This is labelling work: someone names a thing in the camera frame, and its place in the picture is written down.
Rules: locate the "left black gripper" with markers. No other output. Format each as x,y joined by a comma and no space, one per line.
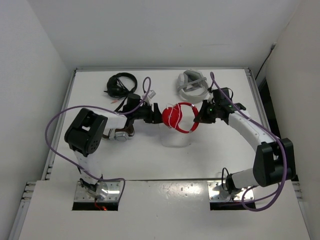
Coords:
153,117

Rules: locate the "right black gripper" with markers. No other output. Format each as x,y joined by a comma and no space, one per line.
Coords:
203,117

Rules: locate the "red headphones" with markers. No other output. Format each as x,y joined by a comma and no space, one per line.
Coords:
172,116

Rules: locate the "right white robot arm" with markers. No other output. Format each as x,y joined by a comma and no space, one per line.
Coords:
274,157

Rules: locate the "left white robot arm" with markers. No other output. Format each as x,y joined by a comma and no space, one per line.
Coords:
88,128

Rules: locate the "grey white headphones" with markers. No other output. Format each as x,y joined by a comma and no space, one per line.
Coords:
192,86

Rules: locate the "brown silver headphones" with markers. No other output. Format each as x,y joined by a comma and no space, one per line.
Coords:
120,135

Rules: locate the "black headphones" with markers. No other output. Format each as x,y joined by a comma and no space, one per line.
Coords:
116,89

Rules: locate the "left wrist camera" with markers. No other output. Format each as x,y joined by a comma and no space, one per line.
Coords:
149,96

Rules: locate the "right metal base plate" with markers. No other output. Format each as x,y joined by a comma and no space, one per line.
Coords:
217,194

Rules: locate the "metal base plate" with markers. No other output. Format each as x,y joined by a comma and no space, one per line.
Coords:
217,194
102,192

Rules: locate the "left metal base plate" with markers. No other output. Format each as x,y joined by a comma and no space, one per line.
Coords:
102,192

